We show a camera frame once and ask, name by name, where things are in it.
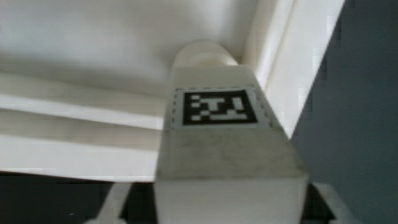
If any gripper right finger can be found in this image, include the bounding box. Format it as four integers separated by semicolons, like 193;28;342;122
314;183;364;224

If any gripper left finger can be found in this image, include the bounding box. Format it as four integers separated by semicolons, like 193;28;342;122
85;183;131;224

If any white table leg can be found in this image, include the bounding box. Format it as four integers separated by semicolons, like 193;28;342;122
154;41;309;224

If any white square tabletop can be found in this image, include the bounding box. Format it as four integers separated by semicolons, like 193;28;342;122
0;0;346;182

